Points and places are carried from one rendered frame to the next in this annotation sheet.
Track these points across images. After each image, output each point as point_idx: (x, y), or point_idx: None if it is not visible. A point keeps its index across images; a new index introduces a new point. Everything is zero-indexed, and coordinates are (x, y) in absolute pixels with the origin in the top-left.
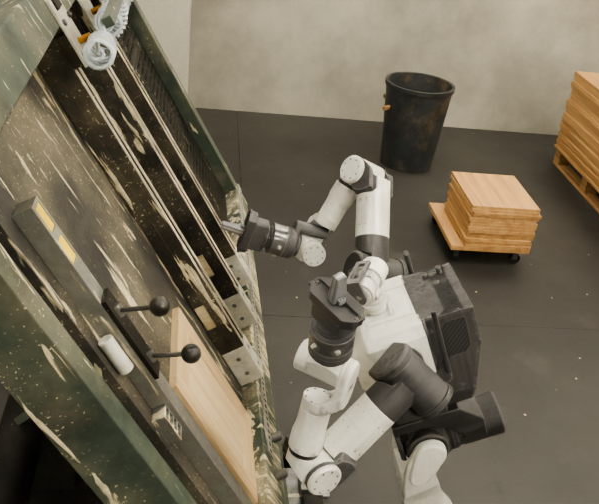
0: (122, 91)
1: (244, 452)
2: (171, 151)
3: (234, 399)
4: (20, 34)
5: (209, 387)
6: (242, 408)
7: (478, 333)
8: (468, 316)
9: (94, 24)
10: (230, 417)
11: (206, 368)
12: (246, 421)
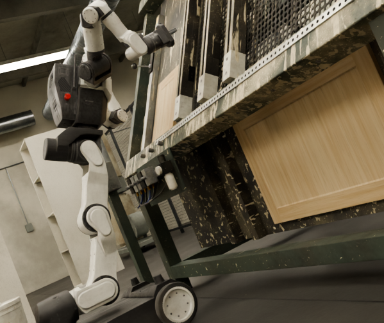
0: None
1: (159, 132)
2: None
3: (171, 116)
4: None
5: (167, 99)
6: (171, 124)
7: (47, 91)
8: (50, 82)
9: None
10: (165, 117)
11: (171, 93)
12: (168, 129)
